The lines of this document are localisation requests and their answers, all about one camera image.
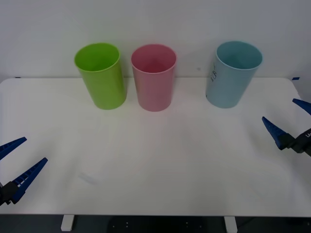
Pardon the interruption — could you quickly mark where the green plastic bin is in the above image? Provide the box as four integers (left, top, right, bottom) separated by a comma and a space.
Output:
73, 42, 127, 111

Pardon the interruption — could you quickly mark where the white table leg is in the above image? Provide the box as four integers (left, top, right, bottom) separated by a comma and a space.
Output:
61, 215, 74, 232
224, 216, 238, 233

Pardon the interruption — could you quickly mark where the pink plastic bin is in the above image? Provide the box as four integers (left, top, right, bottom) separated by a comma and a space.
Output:
131, 44, 177, 113

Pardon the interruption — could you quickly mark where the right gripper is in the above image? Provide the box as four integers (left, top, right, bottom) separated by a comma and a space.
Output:
261, 98, 311, 156

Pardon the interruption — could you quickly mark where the pale blue plastic bin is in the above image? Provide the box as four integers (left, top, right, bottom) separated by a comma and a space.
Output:
205, 40, 264, 109

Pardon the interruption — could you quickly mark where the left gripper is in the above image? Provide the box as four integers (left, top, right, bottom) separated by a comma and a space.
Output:
0, 137, 49, 207

